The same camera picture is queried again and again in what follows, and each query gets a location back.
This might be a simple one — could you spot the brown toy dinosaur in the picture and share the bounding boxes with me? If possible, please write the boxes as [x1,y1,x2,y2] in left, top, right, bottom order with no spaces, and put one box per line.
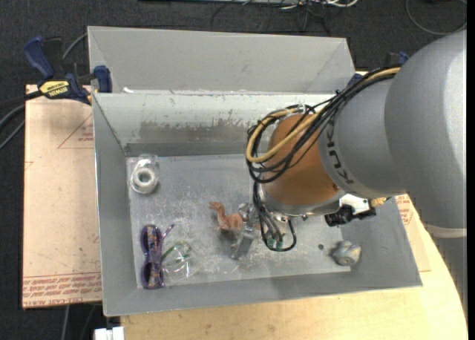
[209,200,245,240]

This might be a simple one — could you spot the grey white toy animal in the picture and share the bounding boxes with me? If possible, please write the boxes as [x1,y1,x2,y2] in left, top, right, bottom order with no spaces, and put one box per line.
[331,240,362,267]

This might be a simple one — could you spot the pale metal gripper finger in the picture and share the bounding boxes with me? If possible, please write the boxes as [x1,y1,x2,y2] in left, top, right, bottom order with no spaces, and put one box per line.
[237,202,260,223]
[230,224,262,260]

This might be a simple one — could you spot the grey metal bin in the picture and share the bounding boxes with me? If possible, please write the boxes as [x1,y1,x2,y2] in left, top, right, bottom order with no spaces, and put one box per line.
[87,25,423,318]

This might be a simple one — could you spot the purple sunglasses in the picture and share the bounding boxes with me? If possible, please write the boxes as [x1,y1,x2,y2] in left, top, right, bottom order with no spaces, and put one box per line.
[140,223,175,290]

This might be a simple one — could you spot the brown cardboard board red print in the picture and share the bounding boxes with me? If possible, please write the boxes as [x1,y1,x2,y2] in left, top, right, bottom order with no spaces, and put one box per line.
[22,84,433,310]

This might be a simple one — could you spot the clear glass cup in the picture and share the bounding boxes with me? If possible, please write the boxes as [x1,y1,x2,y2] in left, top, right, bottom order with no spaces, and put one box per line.
[160,240,193,277]

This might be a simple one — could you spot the black cylinder on white bracket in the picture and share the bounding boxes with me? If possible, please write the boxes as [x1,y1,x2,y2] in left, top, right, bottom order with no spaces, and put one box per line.
[324,193,378,228]

